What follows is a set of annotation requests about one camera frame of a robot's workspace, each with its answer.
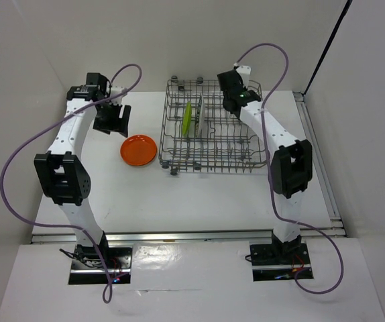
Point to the black corner pole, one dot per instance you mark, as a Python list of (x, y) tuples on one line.
[(334, 31)]

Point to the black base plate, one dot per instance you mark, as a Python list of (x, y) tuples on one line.
[(268, 266), (88, 271)]

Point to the orange plate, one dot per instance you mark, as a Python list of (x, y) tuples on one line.
[(138, 150)]

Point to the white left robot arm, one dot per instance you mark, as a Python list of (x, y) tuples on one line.
[(63, 178)]

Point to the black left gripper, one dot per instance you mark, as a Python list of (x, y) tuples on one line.
[(117, 123)]

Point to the aluminium rail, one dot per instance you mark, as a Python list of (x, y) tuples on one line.
[(337, 229), (160, 237)]

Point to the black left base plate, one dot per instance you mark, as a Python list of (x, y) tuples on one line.
[(88, 271)]

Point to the aluminium right side rail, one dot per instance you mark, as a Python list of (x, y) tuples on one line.
[(337, 229)]

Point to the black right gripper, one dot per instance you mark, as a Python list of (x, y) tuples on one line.
[(245, 88)]

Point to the green patterned white plate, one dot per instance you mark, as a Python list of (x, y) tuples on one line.
[(200, 116)]

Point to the lime green plate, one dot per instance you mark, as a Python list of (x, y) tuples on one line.
[(187, 118)]

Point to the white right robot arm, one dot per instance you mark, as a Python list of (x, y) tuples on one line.
[(289, 160)]

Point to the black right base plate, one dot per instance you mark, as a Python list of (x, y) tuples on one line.
[(268, 266)]

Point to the grey wire dish rack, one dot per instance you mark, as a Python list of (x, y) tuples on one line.
[(226, 145)]

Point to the aluminium front rail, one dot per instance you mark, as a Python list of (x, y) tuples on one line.
[(160, 237)]

